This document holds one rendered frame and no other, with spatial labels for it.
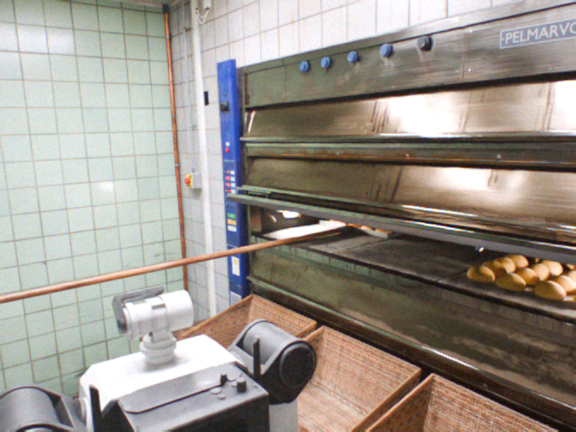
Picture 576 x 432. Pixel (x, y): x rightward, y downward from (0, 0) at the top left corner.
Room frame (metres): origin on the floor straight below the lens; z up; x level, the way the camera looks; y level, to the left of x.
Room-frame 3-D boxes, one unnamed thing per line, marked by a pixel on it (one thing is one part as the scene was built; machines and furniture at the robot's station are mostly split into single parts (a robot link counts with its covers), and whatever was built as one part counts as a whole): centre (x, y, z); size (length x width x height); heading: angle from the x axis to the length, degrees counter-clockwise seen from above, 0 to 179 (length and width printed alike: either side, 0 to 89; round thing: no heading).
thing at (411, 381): (1.76, -0.17, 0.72); 0.56 x 0.49 x 0.28; 37
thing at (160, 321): (0.79, 0.21, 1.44); 0.10 x 0.07 x 0.09; 122
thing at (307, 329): (2.24, 0.18, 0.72); 0.56 x 0.49 x 0.28; 37
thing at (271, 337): (0.88, 0.01, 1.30); 0.12 x 0.09 x 0.14; 32
